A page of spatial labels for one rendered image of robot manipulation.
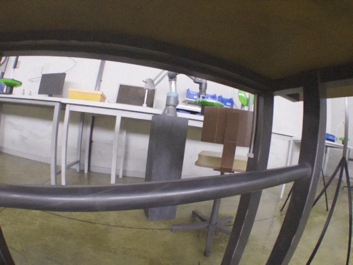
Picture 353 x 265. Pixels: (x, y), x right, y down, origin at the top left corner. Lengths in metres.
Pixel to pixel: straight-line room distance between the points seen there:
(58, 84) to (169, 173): 1.90
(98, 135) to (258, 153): 2.26
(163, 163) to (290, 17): 1.17
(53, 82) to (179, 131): 1.93
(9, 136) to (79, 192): 3.27
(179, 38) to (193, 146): 2.29
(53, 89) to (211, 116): 2.13
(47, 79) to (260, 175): 2.66
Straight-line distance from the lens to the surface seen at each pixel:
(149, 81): 1.56
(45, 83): 2.69
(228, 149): 0.90
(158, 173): 1.27
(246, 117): 0.93
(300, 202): 0.44
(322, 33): 0.34
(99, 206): 0.20
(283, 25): 0.31
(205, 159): 1.00
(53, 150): 1.76
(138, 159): 2.47
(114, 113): 1.55
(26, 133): 3.13
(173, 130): 1.25
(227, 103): 2.58
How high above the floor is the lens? 0.73
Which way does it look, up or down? level
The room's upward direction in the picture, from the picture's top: 7 degrees clockwise
